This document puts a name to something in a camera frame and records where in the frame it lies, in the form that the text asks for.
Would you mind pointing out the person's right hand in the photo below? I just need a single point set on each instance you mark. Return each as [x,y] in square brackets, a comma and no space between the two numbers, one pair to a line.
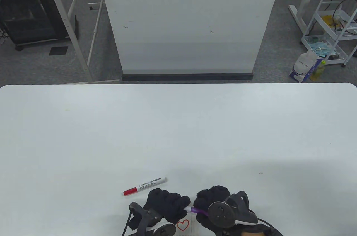
[210,195]

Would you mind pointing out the person's left hand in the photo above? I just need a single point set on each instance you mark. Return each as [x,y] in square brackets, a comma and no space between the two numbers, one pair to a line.
[167,204]

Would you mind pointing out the purple glitter glue pen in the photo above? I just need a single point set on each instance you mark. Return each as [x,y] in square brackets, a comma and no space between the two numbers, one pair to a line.
[198,210]

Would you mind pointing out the white marker with red cap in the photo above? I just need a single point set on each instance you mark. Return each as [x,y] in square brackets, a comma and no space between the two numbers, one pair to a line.
[147,185]

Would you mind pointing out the white paper with heart outline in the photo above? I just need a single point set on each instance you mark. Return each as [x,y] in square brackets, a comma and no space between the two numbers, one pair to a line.
[192,226]

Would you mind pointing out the person's right forearm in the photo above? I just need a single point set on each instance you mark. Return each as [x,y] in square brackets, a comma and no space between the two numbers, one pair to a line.
[252,233]

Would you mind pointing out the grey right wrist tracker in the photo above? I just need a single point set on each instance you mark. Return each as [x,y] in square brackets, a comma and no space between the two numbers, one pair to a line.
[221,215]

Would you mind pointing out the grey wrist tracker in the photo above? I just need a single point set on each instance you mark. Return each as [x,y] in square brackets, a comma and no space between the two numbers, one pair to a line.
[221,215]
[147,218]

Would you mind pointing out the grey left wrist tracker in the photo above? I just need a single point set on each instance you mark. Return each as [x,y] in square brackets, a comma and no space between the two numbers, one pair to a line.
[147,218]

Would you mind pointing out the black board base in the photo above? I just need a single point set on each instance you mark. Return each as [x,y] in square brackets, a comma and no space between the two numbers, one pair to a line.
[187,77]

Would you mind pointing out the white plastic bag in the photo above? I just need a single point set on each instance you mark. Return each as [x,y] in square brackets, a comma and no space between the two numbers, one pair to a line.
[304,64]

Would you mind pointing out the yellow-green bottle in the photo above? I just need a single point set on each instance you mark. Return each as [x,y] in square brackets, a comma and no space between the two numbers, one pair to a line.
[318,73]

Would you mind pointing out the white partition board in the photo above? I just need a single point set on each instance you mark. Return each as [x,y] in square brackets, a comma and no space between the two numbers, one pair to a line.
[189,24]

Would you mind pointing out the teal face masks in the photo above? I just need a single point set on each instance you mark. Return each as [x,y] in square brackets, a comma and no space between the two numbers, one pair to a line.
[318,45]

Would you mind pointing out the black floor plate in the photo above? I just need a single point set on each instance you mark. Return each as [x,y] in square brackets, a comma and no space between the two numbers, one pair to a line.
[58,50]

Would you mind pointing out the white desk leg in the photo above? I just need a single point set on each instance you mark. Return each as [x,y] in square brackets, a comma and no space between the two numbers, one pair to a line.
[297,17]

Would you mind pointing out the yellow item on cart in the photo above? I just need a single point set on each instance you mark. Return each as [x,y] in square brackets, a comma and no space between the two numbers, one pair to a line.
[327,20]

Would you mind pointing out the white utility cart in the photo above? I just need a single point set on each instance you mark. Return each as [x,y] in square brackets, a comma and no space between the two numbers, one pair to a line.
[318,11]

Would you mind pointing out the black cabinet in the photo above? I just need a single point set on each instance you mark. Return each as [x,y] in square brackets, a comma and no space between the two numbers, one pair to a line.
[28,18]

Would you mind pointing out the white metal frame stand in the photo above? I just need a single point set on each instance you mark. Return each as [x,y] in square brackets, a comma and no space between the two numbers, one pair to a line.
[65,21]

